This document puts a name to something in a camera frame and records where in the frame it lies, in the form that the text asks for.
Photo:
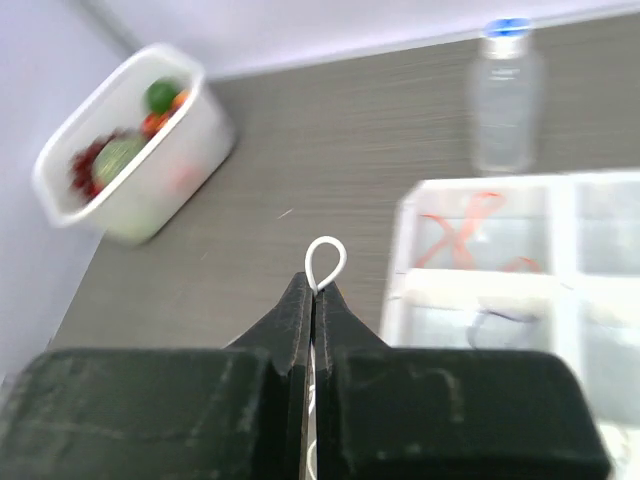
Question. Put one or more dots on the dark red grape bunch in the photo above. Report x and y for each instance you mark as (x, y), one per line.
(81, 164)

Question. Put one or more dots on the white compartment tray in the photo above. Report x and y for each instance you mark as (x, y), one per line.
(542, 262)

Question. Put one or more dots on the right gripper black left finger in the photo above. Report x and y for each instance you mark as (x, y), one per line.
(238, 412)

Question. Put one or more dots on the clear plastic water bottle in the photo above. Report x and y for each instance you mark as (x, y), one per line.
(505, 89)

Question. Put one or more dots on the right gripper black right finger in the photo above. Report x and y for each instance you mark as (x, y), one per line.
(409, 413)

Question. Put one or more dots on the white plastic fruit basket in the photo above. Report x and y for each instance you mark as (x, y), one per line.
(166, 173)

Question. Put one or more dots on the green lime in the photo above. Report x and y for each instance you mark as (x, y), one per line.
(159, 95)

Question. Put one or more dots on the green striped melon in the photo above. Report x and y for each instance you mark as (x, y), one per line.
(117, 154)

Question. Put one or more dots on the red yellow peaches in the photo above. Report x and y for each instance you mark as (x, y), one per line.
(154, 122)

